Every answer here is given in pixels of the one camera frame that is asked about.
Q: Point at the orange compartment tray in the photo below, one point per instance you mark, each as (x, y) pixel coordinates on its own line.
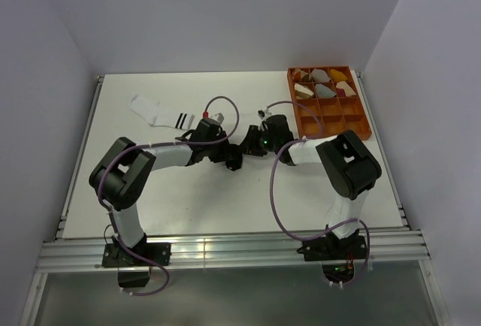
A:
(325, 117)

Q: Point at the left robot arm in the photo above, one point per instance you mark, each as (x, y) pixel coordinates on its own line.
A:
(121, 175)

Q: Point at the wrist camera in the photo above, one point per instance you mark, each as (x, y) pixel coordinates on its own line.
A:
(264, 113)
(214, 117)

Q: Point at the pink maroon rolled sock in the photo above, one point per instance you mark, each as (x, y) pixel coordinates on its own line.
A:
(344, 90)

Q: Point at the brown orange rolled sock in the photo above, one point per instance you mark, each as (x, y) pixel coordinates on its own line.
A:
(300, 75)

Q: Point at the grey teal rolled sock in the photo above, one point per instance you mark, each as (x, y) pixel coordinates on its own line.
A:
(323, 91)

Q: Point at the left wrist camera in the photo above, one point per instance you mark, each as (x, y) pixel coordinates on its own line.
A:
(214, 117)

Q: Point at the white brown rolled sock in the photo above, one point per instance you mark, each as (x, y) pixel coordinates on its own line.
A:
(303, 92)

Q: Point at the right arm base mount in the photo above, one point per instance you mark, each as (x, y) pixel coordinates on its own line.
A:
(331, 248)

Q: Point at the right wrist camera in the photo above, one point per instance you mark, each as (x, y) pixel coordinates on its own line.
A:
(264, 113)

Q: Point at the grey white rolled sock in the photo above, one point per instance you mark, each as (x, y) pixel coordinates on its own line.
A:
(320, 76)

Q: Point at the yellow rolled sock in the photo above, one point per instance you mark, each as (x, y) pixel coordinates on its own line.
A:
(338, 76)

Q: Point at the aluminium front rail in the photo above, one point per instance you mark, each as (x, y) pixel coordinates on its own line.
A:
(240, 250)

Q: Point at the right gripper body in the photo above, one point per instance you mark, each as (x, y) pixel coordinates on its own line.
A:
(267, 143)

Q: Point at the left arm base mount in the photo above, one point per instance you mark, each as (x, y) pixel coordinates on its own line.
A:
(146, 255)

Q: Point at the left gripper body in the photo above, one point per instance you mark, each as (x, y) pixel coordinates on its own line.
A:
(216, 151)

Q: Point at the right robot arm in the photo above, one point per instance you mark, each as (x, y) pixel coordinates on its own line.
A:
(351, 169)

